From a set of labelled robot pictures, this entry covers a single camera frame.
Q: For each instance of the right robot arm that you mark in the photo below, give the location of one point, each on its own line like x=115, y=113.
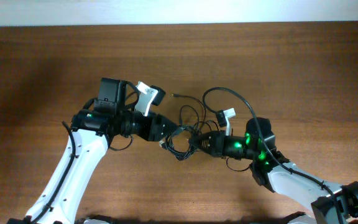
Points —
x=330, y=202

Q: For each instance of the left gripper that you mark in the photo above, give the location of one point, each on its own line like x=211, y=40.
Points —
x=153, y=128

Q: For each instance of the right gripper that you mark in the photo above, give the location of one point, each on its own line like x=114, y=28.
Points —
x=217, y=143

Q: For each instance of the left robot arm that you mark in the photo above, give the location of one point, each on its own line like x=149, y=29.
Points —
x=121, y=108

